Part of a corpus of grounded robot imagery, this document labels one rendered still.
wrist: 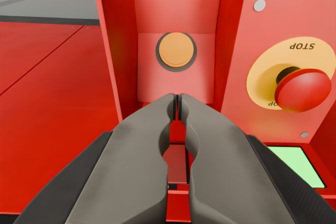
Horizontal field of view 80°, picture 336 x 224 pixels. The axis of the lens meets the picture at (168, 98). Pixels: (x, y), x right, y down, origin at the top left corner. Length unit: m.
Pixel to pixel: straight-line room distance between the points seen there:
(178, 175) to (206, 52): 0.14
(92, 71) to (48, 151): 0.26
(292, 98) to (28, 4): 1.09
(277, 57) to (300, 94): 0.03
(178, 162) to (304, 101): 0.12
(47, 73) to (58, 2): 0.54
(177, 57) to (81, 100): 0.28
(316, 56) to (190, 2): 0.13
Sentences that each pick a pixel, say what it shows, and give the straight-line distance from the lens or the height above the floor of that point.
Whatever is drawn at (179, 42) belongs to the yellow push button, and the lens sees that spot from 0.23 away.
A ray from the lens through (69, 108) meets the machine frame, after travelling 0.45.
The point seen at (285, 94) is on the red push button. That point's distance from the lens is 0.18.
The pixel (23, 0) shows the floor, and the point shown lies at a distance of 1.15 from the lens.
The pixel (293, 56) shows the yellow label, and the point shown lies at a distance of 0.20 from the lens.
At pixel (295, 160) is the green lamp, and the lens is 0.25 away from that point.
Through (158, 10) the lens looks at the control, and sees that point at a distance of 0.24.
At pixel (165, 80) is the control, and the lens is 0.23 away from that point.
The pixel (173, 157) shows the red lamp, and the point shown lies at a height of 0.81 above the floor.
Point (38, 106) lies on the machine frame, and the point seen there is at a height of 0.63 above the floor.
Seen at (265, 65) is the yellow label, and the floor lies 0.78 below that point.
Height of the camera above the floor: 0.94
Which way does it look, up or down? 54 degrees down
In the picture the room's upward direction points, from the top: 177 degrees counter-clockwise
